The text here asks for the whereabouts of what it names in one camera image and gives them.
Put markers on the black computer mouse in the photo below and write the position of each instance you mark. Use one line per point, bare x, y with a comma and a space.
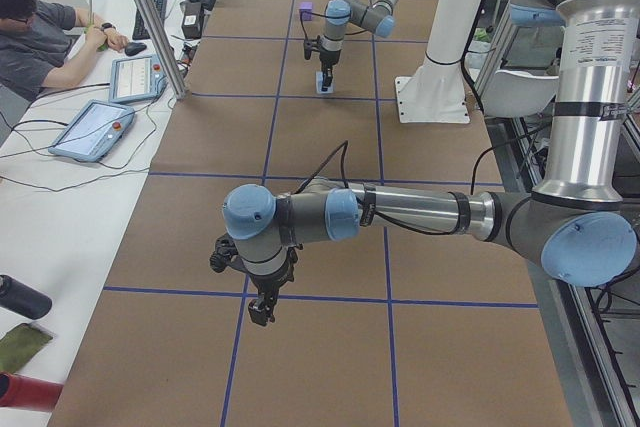
134, 48

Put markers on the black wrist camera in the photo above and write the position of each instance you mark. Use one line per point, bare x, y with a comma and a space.
311, 46
225, 254

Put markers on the light blue foam block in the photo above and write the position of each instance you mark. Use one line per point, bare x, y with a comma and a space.
324, 84

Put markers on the white metal base plate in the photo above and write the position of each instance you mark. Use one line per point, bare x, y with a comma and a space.
431, 100

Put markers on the brown paper table cover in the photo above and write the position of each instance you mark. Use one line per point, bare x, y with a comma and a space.
380, 327

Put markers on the upper teach pendant tablet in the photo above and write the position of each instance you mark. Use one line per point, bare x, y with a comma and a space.
135, 79

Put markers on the white camera stand column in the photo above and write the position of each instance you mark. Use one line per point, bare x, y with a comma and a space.
449, 34

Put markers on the seated person grey shirt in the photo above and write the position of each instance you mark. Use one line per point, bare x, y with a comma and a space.
50, 45

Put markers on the purple foam block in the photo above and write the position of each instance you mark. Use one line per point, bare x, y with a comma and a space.
306, 11

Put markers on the grey aluminium post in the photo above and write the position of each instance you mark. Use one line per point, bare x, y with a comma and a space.
158, 36

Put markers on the green cloth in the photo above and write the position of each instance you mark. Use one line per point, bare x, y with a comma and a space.
20, 345

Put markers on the lower teach pendant tablet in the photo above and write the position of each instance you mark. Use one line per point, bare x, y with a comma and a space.
93, 132

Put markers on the black power adapter box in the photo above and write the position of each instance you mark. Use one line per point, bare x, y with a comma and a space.
192, 22

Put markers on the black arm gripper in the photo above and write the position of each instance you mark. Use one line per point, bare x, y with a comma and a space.
328, 58

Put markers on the red cylinder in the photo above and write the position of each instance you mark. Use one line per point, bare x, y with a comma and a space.
27, 393

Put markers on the teach pendant tablet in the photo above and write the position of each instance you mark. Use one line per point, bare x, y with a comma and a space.
93, 132
135, 79

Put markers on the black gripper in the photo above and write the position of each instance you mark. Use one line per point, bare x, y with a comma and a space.
268, 280

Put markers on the black water bottle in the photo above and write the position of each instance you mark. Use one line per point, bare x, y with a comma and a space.
23, 300

